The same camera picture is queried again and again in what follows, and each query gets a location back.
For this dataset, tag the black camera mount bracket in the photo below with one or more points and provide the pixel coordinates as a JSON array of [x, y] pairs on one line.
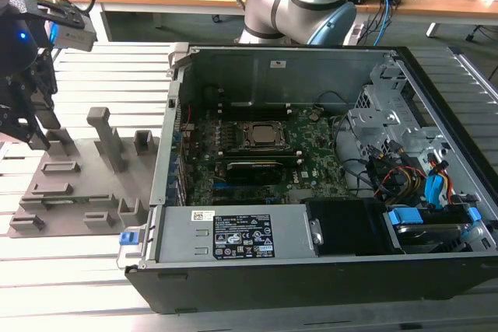
[[58, 11]]

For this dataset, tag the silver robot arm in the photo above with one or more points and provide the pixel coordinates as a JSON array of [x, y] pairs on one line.
[[295, 5]]

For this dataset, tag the silver metal drive cage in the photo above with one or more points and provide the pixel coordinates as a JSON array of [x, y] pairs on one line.
[[389, 122]]

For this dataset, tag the silver CPU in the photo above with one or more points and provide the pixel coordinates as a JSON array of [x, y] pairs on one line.
[[264, 133]]

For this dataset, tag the grey parts rack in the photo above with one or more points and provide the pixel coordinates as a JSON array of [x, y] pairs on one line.
[[89, 192]]

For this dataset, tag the black graphics card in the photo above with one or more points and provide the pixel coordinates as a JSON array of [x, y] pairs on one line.
[[253, 172]]

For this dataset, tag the silver chipset heatsink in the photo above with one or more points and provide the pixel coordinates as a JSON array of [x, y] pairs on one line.
[[300, 196]]

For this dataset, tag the grey power supply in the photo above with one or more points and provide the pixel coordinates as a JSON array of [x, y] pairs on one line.
[[183, 238]]

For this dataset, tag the blue case latch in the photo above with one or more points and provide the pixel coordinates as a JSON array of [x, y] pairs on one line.
[[129, 238]]

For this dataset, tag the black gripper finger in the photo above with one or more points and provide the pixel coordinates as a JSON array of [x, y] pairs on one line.
[[46, 75], [19, 126]]

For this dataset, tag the black RAM slot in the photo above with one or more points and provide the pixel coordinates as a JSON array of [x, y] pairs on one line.
[[254, 117], [233, 148], [254, 110], [260, 156]]

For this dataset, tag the silver coin cell battery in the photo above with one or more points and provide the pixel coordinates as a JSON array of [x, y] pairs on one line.
[[314, 116]]

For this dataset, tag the green motherboard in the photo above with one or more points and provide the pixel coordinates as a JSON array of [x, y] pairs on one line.
[[311, 141]]

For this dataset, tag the blue expansion slot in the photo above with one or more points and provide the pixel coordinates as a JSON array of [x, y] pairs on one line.
[[219, 184]]

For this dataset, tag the black open PC case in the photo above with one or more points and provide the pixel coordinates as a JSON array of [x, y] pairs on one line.
[[233, 289]]

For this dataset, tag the white case sticker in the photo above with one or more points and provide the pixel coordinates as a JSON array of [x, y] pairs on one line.
[[278, 63]]

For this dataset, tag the white power strip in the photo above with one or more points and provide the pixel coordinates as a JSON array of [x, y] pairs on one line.
[[354, 34]]

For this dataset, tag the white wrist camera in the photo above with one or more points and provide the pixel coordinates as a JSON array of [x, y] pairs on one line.
[[76, 38]]

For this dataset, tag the black plastic fan shroud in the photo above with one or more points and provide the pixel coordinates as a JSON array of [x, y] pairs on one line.
[[346, 227]]

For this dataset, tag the blue disk carrier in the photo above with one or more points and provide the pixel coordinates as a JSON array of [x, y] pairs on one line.
[[404, 217]]

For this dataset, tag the hard disk drive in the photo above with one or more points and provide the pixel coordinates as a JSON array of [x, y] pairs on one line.
[[428, 233]]

